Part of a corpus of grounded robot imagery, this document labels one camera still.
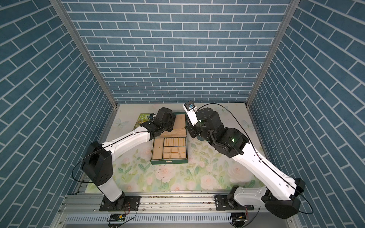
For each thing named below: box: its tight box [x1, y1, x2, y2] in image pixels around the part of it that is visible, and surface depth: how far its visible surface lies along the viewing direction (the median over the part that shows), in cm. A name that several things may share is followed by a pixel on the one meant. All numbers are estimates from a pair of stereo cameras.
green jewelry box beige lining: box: [150, 111, 189, 165], surface depth 92 cm
